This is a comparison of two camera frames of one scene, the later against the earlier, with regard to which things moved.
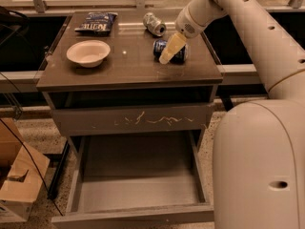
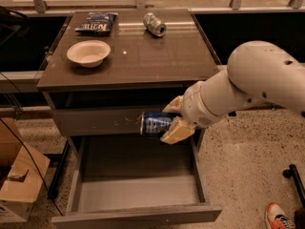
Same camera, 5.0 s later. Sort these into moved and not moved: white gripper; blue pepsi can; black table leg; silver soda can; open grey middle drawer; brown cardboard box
Moved: blue pepsi can; white gripper
Not moved: silver soda can; open grey middle drawer; brown cardboard box; black table leg
